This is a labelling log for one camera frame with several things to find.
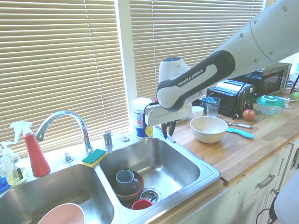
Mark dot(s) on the wide beige window blind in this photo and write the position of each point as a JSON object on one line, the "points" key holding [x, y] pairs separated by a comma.
{"points": [[58, 70], [187, 35]]}

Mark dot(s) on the red cup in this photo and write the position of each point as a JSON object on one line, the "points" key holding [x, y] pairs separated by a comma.
{"points": [[141, 205]]}

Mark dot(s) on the round sink hole cover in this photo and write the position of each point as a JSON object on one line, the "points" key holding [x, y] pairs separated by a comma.
{"points": [[125, 139]]}

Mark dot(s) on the brown wooden bowl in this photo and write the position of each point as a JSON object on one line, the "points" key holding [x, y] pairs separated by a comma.
{"points": [[139, 186]]}

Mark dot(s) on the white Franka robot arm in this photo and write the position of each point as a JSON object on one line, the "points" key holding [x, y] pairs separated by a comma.
{"points": [[198, 79]]}

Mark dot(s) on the metal drain strainer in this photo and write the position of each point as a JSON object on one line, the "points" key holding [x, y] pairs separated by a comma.
{"points": [[151, 194]]}

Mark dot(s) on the cream ceramic bowl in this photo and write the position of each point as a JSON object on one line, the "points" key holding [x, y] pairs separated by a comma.
{"points": [[208, 130]]}

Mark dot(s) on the chrome faucet knob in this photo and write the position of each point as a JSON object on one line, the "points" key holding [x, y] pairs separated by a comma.
{"points": [[67, 158]]}

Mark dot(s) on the clear drinking glass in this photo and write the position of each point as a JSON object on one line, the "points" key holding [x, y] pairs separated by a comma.
{"points": [[213, 108]]}

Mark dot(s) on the black microwave oven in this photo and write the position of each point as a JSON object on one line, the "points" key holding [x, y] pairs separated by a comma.
{"points": [[273, 79]]}

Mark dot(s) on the white wipes canister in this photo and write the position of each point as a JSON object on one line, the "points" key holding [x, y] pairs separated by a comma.
{"points": [[139, 116]]}

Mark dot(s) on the grey mug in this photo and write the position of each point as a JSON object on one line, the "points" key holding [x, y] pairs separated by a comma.
{"points": [[125, 179]]}

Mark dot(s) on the green apple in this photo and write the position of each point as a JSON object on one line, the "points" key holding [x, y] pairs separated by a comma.
{"points": [[295, 95]]}

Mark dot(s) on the clear spray bottle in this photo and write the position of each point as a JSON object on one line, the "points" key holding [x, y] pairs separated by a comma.
{"points": [[7, 161]]}

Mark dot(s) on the red apple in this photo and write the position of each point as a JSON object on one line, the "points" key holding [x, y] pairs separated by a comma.
{"points": [[248, 115]]}

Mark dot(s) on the silver table knife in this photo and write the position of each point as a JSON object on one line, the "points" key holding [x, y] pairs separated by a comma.
{"points": [[172, 140]]}

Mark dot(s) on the red spray bottle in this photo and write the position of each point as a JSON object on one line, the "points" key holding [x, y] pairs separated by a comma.
{"points": [[37, 156]]}

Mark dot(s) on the green and yellow sponge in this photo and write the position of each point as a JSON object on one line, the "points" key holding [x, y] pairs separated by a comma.
{"points": [[94, 157]]}

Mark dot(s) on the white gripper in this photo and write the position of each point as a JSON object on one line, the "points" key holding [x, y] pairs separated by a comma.
{"points": [[161, 116]]}

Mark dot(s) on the container with teal lid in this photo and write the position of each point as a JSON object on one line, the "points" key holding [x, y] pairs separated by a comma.
{"points": [[269, 105]]}

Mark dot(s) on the stainless steel double sink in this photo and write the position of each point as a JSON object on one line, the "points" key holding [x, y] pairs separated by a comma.
{"points": [[151, 161]]}

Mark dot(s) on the pink plastic bowl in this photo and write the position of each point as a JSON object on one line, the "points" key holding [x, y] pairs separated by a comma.
{"points": [[63, 214]]}

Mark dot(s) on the chrome gooseneck faucet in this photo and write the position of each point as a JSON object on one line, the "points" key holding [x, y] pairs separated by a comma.
{"points": [[81, 123]]}

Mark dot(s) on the white rounded robot cover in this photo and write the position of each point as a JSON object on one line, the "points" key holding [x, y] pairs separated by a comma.
{"points": [[288, 200]]}

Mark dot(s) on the teal cup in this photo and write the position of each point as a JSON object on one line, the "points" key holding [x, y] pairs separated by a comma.
{"points": [[204, 106]]}

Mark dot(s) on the black and silver toaster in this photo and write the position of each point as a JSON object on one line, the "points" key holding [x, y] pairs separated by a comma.
{"points": [[233, 98]]}

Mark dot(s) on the white mug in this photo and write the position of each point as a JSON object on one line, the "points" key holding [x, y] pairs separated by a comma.
{"points": [[197, 112]]}

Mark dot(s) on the chrome sink sprayer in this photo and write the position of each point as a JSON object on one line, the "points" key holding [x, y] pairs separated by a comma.
{"points": [[108, 140]]}

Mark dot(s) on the yellow liquid soap jar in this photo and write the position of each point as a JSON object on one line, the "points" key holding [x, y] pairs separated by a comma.
{"points": [[17, 175]]}

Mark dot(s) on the silver kitchen utensil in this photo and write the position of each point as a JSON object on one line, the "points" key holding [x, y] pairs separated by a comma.
{"points": [[243, 125]]}

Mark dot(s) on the clear plastic box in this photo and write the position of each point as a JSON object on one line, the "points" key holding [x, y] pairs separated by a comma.
{"points": [[288, 102]]}

